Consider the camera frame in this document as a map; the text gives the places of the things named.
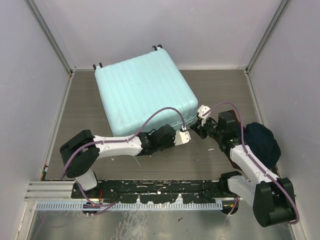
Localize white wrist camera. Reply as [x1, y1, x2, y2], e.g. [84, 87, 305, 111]
[174, 130, 191, 146]
[197, 105, 211, 127]

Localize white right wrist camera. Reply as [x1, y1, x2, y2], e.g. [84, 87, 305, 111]
[197, 105, 211, 127]

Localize slotted cable duct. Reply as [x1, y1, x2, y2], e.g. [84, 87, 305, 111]
[35, 200, 223, 211]

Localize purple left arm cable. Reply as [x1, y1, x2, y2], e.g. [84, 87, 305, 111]
[60, 106, 187, 217]

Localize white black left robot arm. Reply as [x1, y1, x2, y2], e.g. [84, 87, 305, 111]
[59, 125, 177, 198]

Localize mint green suitcase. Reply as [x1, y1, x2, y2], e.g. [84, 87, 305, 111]
[93, 44, 199, 137]

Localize aluminium front rail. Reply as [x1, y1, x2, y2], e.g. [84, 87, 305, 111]
[24, 178, 297, 201]

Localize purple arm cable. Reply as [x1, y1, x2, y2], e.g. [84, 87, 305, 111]
[201, 101, 300, 224]
[60, 106, 187, 217]

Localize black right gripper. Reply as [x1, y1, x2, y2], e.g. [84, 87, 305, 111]
[190, 114, 224, 140]

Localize navy garment with red trim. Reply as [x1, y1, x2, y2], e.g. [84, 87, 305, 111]
[218, 110, 281, 169]

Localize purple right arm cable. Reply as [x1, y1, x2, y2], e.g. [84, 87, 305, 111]
[201, 101, 300, 224]

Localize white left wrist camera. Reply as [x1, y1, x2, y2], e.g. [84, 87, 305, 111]
[174, 130, 191, 146]

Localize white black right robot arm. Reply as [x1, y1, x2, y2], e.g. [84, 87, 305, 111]
[190, 105, 300, 227]

